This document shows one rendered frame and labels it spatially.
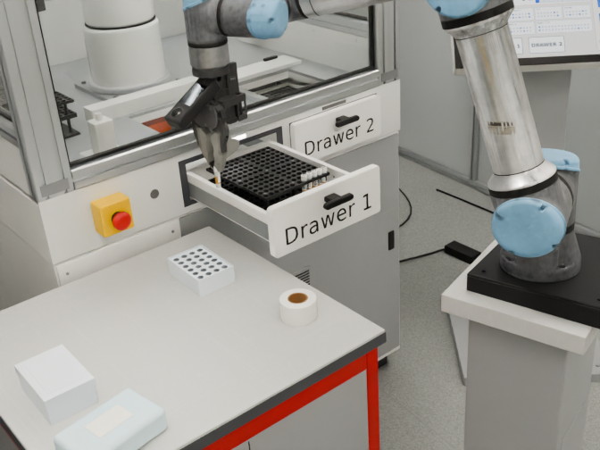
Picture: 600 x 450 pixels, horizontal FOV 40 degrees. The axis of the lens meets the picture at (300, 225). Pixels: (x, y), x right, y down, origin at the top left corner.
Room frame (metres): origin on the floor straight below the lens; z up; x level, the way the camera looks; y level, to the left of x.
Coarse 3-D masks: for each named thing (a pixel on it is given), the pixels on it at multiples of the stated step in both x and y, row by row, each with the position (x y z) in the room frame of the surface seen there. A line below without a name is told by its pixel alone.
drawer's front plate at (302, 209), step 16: (352, 176) 1.53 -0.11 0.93; (368, 176) 1.55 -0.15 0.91; (304, 192) 1.47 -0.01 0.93; (320, 192) 1.47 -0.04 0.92; (336, 192) 1.50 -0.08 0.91; (352, 192) 1.52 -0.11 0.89; (368, 192) 1.55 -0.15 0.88; (272, 208) 1.41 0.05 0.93; (288, 208) 1.42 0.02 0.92; (304, 208) 1.45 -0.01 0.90; (320, 208) 1.47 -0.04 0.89; (336, 208) 1.50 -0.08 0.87; (352, 208) 1.52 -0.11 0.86; (272, 224) 1.40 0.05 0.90; (288, 224) 1.42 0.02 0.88; (304, 224) 1.45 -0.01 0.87; (320, 224) 1.47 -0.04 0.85; (336, 224) 1.50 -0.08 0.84; (272, 240) 1.40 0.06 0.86; (288, 240) 1.42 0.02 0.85; (304, 240) 1.44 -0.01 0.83
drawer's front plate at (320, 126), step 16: (368, 96) 2.01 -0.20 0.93; (336, 112) 1.93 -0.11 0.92; (352, 112) 1.96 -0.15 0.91; (368, 112) 1.99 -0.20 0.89; (304, 128) 1.86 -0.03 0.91; (320, 128) 1.89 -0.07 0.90; (336, 128) 1.92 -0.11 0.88; (352, 128) 1.96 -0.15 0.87; (368, 128) 1.99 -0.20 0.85; (320, 144) 1.89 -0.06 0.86; (352, 144) 1.96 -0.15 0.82
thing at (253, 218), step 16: (256, 144) 1.83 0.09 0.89; (272, 144) 1.82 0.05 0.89; (304, 160) 1.73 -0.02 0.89; (192, 176) 1.66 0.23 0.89; (208, 176) 1.73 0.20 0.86; (336, 176) 1.64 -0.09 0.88; (192, 192) 1.66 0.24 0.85; (208, 192) 1.61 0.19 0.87; (224, 192) 1.57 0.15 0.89; (224, 208) 1.56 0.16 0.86; (240, 208) 1.52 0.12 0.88; (256, 208) 1.48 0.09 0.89; (240, 224) 1.52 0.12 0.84; (256, 224) 1.47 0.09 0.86
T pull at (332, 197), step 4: (324, 196) 1.48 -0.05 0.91; (328, 196) 1.47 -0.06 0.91; (332, 196) 1.47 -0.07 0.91; (336, 196) 1.47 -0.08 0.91; (340, 196) 1.47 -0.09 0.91; (344, 196) 1.47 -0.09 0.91; (348, 196) 1.47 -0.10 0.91; (352, 196) 1.48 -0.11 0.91; (324, 200) 1.48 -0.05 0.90; (328, 200) 1.47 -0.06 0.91; (332, 200) 1.45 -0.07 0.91; (336, 200) 1.45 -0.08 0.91; (340, 200) 1.46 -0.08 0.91; (344, 200) 1.46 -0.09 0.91; (348, 200) 1.47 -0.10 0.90; (324, 204) 1.44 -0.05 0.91; (328, 204) 1.44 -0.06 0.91; (332, 204) 1.44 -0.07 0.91; (336, 204) 1.45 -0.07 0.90; (324, 208) 1.44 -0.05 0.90; (328, 208) 1.44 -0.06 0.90
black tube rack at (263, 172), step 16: (240, 160) 1.72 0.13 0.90; (256, 160) 1.72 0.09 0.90; (272, 160) 1.71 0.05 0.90; (288, 160) 1.71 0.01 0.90; (224, 176) 1.65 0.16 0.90; (240, 176) 1.63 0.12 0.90; (256, 176) 1.63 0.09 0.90; (272, 176) 1.63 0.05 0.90; (288, 176) 1.61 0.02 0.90; (240, 192) 1.60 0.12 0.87; (256, 192) 1.54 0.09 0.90; (288, 192) 1.59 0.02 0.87
